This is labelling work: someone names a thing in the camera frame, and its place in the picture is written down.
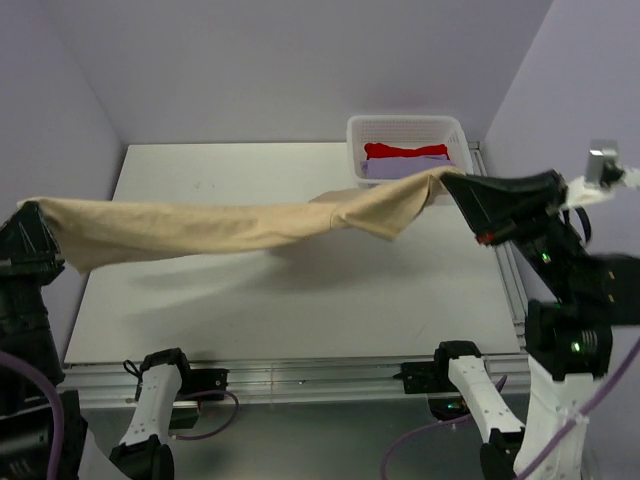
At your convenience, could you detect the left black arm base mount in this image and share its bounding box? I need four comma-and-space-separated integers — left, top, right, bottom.
169, 368, 229, 431

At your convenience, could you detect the beige t shirt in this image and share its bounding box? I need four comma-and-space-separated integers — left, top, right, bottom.
30, 167, 460, 273

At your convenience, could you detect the red rolled t shirt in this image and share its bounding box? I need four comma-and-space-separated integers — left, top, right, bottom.
364, 143, 450, 160

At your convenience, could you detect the white plastic basket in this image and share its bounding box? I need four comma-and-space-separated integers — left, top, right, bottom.
346, 115, 473, 188

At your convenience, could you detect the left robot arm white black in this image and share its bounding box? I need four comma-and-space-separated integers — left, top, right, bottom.
1, 202, 195, 479

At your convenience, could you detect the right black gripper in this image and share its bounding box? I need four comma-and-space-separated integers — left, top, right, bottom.
441, 160, 584, 294

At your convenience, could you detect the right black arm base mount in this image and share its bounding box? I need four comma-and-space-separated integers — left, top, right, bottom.
393, 361, 469, 421

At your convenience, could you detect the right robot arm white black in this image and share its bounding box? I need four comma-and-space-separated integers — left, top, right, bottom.
432, 167, 639, 479

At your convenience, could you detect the aluminium frame rail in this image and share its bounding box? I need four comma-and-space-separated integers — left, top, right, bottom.
24, 142, 601, 480

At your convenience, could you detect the lilac rolled t shirt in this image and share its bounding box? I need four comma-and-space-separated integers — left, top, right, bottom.
360, 155, 453, 180

